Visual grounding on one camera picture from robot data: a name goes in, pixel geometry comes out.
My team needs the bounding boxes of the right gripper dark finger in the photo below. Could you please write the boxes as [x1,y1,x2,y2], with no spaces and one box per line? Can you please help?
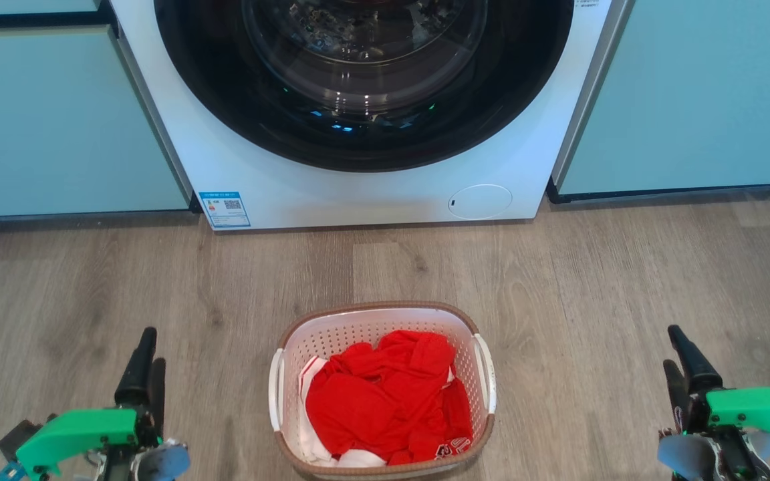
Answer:
[667,325,724,396]
[663,359,693,432]

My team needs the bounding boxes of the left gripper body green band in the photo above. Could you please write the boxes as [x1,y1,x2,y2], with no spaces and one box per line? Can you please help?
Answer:
[0,406,190,481]

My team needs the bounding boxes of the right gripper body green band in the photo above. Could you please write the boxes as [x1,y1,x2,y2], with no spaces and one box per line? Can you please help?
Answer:
[657,387,770,481]

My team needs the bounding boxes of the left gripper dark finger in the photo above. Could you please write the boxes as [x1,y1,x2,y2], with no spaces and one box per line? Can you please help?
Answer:
[140,358,166,439]
[114,327,158,408]

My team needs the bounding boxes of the white laundry basket brown rim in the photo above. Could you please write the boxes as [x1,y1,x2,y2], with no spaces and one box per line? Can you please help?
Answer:
[268,301,497,480]

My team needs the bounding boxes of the blue white energy label sticker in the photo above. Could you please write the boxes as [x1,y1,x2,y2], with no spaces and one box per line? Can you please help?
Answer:
[198,191,252,229]

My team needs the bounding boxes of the red garment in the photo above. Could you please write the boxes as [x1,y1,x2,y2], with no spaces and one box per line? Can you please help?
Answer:
[305,330,474,466]

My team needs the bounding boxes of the white front-load washing machine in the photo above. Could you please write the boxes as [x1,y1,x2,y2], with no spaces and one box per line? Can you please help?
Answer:
[110,0,630,231]

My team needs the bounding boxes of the pale green cabinet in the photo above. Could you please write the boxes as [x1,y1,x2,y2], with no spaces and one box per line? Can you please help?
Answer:
[548,0,770,203]
[0,0,193,218]

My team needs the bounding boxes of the round white filter cover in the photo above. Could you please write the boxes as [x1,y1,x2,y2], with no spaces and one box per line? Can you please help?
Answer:
[448,184,513,220]

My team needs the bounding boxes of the black round glass washer door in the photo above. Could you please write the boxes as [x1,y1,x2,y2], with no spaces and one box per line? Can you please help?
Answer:
[153,0,574,172]

